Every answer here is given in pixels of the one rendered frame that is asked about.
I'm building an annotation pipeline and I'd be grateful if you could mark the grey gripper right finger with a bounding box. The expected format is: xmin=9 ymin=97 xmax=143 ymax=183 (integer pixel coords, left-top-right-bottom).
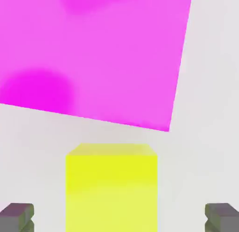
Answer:
xmin=204 ymin=203 xmax=239 ymax=232

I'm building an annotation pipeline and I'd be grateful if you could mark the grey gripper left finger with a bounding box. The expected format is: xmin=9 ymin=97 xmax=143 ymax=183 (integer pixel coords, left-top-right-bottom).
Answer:
xmin=0 ymin=203 xmax=35 ymax=232

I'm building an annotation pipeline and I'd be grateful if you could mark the small yellow cube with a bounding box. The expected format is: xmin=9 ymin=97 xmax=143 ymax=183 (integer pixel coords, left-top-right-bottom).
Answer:
xmin=65 ymin=142 xmax=159 ymax=232

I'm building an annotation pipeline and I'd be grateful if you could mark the large magenta box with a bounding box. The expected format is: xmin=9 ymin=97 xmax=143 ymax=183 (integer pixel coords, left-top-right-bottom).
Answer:
xmin=0 ymin=0 xmax=193 ymax=133

